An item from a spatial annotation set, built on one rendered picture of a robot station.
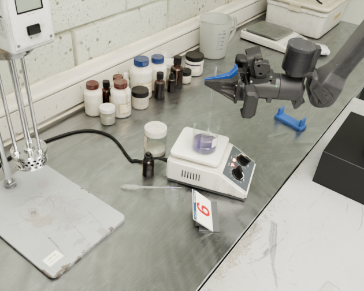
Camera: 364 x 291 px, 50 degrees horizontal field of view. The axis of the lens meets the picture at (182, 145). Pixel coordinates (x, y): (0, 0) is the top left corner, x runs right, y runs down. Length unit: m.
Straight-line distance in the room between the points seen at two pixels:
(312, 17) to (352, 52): 1.10
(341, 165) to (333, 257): 0.23
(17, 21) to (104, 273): 0.47
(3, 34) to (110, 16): 0.71
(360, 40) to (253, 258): 0.48
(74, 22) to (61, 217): 0.57
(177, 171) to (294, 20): 1.21
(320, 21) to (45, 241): 1.51
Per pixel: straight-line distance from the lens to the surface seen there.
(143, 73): 1.23
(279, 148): 1.14
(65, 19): 1.17
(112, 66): 1.30
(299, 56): 0.82
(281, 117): 1.26
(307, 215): 0.96
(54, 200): 0.93
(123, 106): 1.16
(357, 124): 1.13
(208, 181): 0.92
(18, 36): 0.62
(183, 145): 0.94
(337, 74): 0.87
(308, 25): 1.95
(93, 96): 1.16
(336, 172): 1.02
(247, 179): 0.95
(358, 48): 0.85
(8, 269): 0.84
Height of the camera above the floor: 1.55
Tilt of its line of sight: 37 degrees down
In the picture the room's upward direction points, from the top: 5 degrees clockwise
